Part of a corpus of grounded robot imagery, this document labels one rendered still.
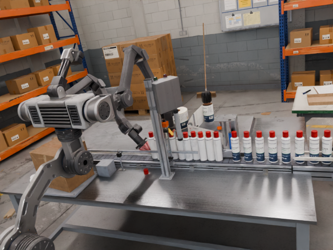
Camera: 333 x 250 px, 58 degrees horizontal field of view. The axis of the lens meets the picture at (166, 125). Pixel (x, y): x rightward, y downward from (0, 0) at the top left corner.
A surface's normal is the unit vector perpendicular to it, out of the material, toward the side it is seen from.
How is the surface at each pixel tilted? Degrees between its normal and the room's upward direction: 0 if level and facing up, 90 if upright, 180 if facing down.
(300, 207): 0
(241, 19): 90
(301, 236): 90
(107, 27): 90
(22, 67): 90
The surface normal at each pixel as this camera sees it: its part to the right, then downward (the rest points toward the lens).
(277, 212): -0.17, -0.92
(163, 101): 0.56, 0.21
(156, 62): -0.34, 0.40
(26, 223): 0.89, 0.02
